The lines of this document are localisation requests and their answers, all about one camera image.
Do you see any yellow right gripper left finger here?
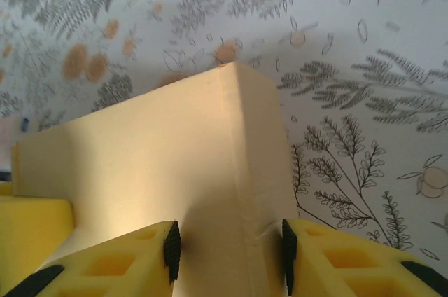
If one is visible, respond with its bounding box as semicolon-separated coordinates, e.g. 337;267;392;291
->
0;220;181;297

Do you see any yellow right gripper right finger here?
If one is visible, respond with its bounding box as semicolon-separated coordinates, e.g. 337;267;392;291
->
281;219;448;297

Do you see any orange paper box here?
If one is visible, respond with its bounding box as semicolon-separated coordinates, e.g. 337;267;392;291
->
12;61;298;297

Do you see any pink tissue pack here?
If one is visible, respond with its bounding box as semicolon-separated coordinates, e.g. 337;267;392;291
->
0;116;39;172

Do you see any floral tablecloth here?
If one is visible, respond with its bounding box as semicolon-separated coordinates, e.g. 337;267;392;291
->
0;0;448;266

